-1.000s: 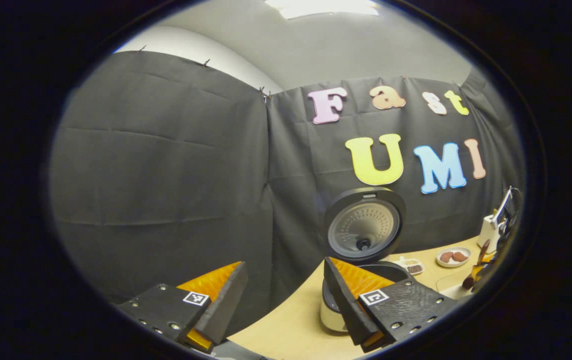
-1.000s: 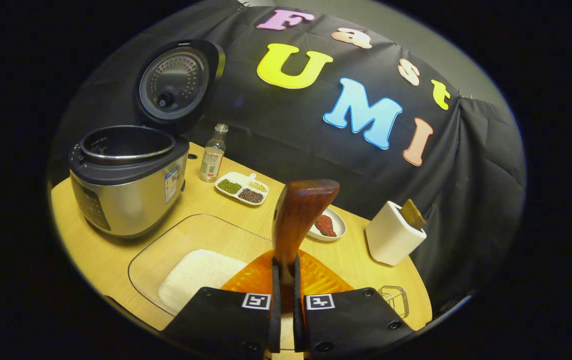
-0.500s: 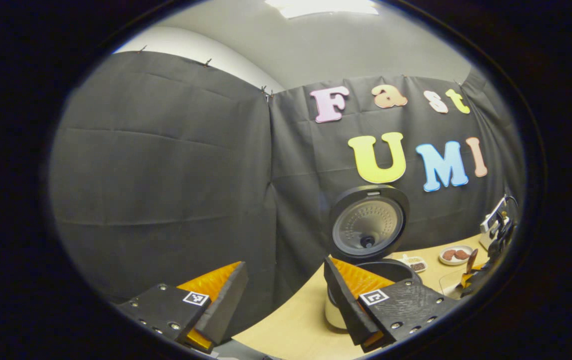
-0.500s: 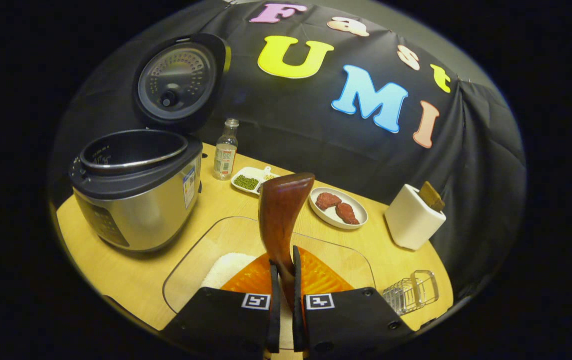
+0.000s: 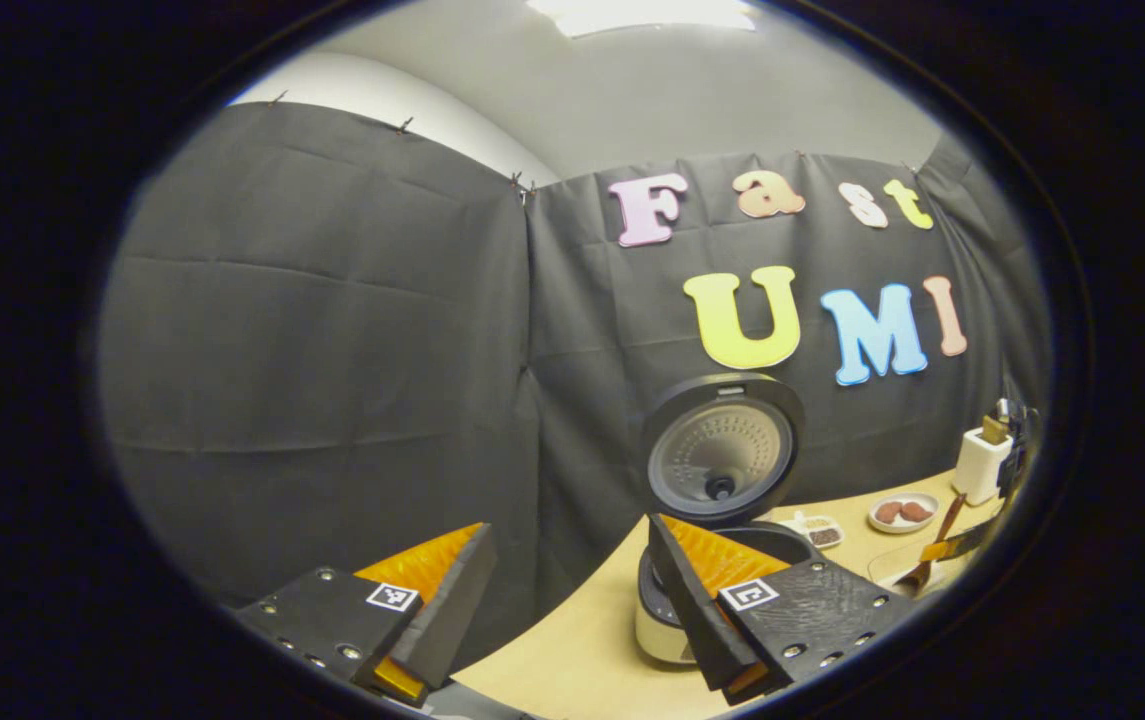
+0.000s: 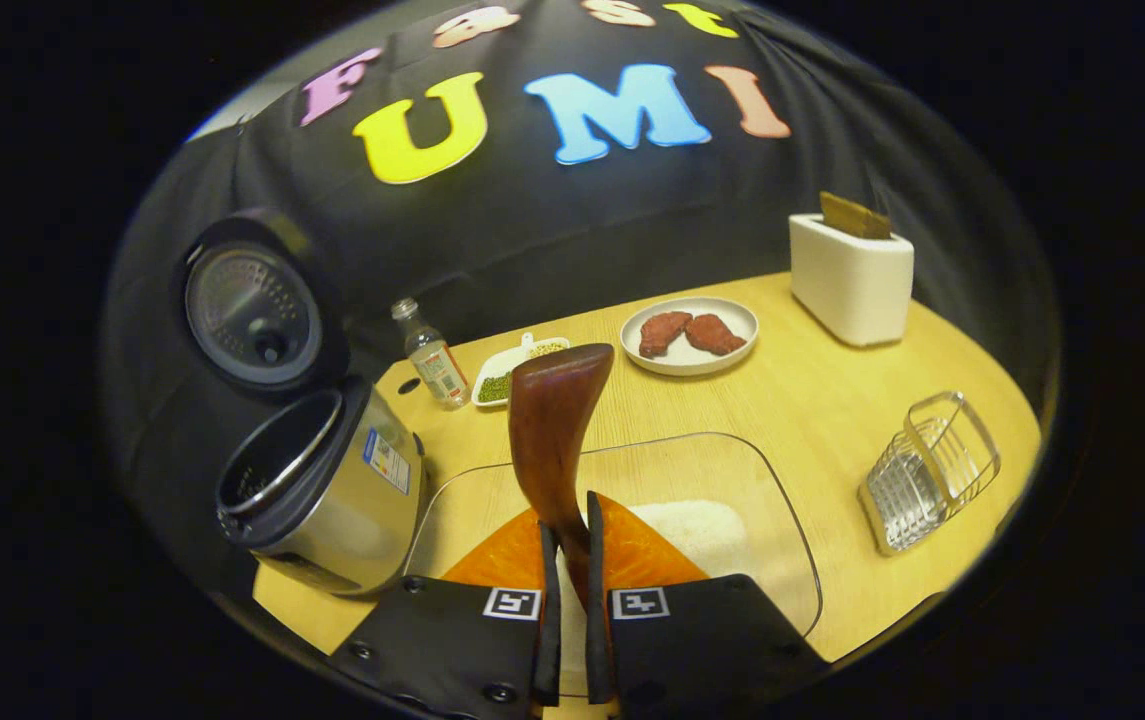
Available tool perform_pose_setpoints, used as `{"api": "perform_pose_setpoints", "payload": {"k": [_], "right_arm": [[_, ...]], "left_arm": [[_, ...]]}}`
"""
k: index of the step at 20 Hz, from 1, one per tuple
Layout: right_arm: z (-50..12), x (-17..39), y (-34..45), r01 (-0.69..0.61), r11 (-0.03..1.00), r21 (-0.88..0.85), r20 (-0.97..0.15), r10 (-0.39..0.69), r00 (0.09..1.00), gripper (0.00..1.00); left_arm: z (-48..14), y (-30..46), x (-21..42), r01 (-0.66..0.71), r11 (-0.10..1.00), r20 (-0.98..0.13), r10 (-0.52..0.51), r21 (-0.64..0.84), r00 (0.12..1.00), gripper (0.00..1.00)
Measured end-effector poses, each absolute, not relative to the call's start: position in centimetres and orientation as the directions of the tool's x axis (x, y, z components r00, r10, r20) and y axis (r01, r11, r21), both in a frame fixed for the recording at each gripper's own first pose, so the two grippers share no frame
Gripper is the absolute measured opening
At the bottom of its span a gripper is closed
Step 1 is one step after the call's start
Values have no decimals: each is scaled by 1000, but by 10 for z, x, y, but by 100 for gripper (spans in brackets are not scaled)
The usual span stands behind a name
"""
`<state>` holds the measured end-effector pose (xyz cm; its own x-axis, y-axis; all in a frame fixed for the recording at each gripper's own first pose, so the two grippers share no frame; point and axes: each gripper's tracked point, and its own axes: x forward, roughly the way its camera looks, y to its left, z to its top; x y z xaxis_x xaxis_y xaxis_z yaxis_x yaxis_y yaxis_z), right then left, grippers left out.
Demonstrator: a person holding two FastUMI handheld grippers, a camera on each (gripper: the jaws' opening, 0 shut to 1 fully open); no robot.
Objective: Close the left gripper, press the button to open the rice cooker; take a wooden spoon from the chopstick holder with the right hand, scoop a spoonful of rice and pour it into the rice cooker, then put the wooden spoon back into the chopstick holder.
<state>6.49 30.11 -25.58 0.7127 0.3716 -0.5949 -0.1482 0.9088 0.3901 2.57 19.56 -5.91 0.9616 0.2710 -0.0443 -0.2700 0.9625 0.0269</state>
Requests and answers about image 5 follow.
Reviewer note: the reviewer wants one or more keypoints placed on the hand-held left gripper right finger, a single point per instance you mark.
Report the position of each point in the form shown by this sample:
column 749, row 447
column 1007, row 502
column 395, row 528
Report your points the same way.
column 697, row 610

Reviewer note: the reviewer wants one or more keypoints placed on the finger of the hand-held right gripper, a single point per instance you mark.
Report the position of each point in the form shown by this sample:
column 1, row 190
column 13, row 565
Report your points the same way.
column 967, row 542

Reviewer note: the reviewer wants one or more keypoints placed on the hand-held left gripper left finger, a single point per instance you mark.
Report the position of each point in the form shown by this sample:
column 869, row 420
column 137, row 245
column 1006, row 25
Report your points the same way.
column 457, row 610

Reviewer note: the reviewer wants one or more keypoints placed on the brown wooden spoon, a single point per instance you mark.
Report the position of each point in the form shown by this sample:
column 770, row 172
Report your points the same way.
column 944, row 520

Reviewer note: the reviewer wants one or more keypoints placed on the dark grey rice cooker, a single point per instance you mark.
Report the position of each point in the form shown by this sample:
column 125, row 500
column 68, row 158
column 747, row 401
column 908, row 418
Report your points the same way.
column 722, row 450

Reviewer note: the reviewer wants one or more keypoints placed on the clear plastic rice container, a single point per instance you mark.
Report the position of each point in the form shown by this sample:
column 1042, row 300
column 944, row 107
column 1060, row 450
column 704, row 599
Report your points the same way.
column 882, row 570

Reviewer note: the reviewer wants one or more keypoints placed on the white toaster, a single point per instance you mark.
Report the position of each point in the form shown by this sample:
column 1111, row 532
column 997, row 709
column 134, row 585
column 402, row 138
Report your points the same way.
column 977, row 470

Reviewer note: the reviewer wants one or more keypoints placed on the red meat piece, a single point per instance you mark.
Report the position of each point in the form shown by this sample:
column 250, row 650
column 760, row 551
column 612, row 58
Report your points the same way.
column 888, row 513
column 916, row 512

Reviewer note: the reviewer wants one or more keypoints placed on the white oval plate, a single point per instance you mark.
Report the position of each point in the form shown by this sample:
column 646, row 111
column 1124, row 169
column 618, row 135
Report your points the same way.
column 904, row 527

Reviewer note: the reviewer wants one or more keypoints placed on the white sectioned bean dish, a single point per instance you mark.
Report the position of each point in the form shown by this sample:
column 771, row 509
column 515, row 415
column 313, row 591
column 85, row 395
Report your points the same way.
column 820, row 530

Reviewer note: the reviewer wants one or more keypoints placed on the black backdrop cloth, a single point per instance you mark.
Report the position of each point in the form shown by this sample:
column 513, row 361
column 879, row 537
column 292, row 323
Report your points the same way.
column 332, row 350

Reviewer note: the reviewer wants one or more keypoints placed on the large ceiling light panel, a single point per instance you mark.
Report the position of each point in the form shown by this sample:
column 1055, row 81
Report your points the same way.
column 642, row 15

